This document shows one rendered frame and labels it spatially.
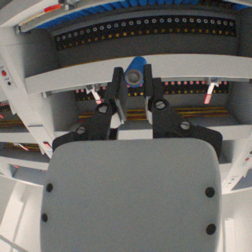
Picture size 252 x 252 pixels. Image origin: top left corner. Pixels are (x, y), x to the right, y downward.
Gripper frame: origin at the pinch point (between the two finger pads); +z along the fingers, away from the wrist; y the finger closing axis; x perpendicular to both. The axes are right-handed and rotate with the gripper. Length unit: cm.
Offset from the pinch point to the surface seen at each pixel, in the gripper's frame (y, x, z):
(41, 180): -70, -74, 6
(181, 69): 7.2, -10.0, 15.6
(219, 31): 21.6, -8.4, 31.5
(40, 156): -58, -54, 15
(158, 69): 2.8, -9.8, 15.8
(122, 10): -4.0, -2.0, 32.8
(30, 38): -29.6, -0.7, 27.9
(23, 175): -89, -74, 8
